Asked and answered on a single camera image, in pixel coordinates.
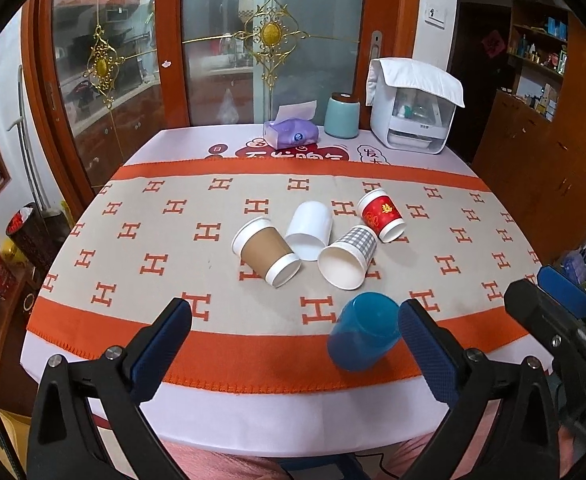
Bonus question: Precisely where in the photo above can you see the blue plastic cup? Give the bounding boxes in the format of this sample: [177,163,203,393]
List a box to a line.
[327,292,403,372]

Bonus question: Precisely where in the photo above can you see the dark patterned waste bin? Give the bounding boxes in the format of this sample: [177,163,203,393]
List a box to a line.
[6,202,70,273]

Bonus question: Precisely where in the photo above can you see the white wall switch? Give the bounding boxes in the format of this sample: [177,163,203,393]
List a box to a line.
[424,2,448,28]

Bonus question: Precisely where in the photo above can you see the white printed tablecloth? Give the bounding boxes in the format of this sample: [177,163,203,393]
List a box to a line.
[19,127,564,458]

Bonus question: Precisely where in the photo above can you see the wooden shelf cabinet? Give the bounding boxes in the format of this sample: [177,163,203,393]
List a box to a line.
[472,0,586,283]

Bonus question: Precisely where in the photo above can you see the grey checked paper cup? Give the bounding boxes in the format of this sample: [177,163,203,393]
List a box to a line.
[317,225,378,291]

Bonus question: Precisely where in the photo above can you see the brown paper cup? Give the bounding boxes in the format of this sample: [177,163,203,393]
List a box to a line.
[231,216,302,289]

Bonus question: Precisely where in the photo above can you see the white cloth cover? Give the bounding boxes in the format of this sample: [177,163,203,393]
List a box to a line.
[365,57,466,108]

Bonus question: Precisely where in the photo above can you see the grey mop handle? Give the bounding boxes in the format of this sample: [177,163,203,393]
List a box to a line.
[6,64,50,213]

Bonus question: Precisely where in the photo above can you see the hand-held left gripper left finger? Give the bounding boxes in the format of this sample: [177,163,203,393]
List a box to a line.
[26,297,194,480]

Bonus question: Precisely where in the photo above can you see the white paper cup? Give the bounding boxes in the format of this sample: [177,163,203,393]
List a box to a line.
[284,200,334,262]

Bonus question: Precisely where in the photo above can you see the white plastic bag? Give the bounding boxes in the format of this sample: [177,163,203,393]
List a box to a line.
[217,88,239,124]

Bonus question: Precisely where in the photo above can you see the white countertop appliance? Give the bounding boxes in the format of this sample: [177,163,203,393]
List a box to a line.
[369,87,458,155]

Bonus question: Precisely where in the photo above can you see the glass door with gold ornament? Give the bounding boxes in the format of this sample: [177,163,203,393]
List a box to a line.
[155,0,422,130]
[36,0,169,193]

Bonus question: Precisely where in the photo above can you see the person's pink pants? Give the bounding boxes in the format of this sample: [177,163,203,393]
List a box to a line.
[160,422,476,480]

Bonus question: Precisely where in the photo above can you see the teal canister with brown lid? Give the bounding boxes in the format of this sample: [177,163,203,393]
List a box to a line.
[324,92,361,139]

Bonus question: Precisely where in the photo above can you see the red paper cup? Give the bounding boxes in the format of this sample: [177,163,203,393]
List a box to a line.
[357,189,406,244]

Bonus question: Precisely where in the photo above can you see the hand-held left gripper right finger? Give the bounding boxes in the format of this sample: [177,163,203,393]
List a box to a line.
[398,299,561,480]

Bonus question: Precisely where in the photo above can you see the purple tissue pack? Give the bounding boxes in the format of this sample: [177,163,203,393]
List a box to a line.
[263,101,320,150]

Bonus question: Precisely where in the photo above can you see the beige orange patterned blanket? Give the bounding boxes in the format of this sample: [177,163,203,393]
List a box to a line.
[26,160,556,386]

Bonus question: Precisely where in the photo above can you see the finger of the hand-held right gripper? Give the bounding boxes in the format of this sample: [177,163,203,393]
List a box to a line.
[504,279,586,378]
[538,265,586,342]

